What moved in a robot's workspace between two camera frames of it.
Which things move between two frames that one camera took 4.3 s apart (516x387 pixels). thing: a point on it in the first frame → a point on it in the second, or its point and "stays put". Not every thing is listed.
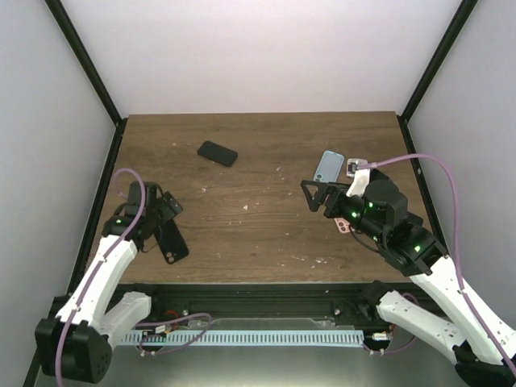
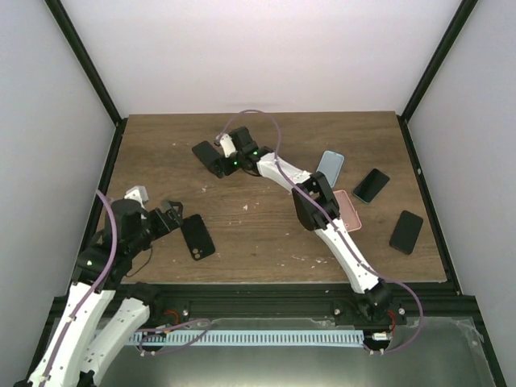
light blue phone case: [329, 168] stays put
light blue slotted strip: [243, 338] stays put
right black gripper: [336, 192] → [228, 172]
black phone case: [171, 242] → [197, 237]
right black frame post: [455, 25] stays put
